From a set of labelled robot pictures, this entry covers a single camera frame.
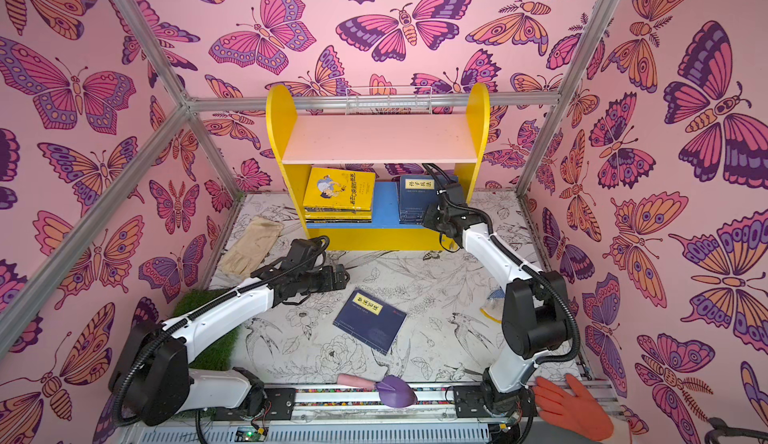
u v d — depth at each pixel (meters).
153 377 0.41
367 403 0.75
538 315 0.46
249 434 0.73
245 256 1.01
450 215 0.69
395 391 0.74
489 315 0.88
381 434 0.70
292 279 0.62
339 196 0.92
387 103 0.92
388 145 0.77
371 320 0.88
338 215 0.92
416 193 0.92
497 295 0.92
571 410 0.70
